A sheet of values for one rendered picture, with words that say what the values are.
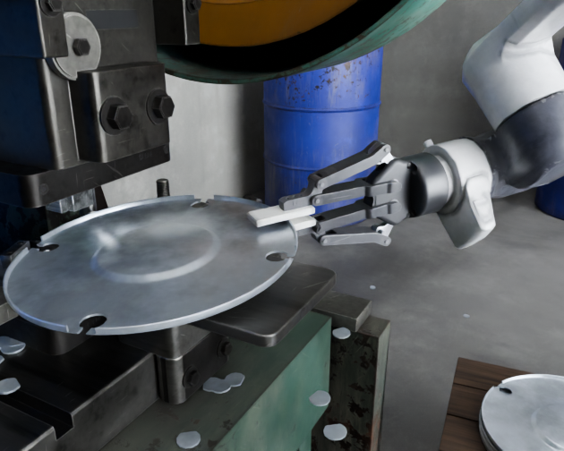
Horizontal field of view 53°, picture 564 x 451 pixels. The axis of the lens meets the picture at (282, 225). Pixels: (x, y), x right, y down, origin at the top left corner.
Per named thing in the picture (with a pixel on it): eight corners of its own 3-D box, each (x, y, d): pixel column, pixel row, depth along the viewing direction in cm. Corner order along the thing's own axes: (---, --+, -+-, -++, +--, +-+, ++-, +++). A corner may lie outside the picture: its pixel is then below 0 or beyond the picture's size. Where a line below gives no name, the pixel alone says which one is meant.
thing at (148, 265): (-68, 323, 48) (-71, 316, 48) (101, 199, 74) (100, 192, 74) (255, 349, 42) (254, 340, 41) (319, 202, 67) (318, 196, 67)
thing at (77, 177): (177, 179, 67) (174, 133, 65) (37, 236, 50) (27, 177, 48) (80, 162, 74) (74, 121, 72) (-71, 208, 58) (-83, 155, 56)
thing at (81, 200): (100, 201, 63) (97, 170, 62) (66, 215, 59) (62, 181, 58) (80, 197, 65) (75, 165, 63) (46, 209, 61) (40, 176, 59)
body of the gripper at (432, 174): (414, 203, 74) (352, 219, 71) (414, 141, 71) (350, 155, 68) (450, 223, 68) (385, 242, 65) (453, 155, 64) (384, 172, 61)
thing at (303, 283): (336, 378, 61) (340, 266, 56) (272, 464, 50) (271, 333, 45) (157, 320, 72) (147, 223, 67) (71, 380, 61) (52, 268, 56)
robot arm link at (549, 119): (514, 75, 60) (560, 156, 57) (603, 58, 65) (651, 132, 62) (434, 158, 76) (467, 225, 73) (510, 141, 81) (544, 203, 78)
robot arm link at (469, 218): (446, 131, 73) (410, 139, 71) (518, 154, 62) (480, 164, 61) (442, 219, 78) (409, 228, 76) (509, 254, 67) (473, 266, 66)
